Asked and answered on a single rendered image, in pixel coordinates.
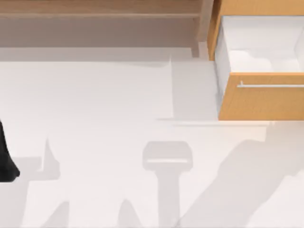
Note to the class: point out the orange wooden drawer front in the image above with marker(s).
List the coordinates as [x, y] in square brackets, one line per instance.
[261, 104]

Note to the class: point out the pulled-out white drawer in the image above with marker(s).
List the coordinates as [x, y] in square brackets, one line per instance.
[259, 45]

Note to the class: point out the brown wooden open shelf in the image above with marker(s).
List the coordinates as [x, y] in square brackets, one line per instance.
[99, 26]

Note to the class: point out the orange wooden cabinet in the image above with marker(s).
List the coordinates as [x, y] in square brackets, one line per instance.
[256, 7]

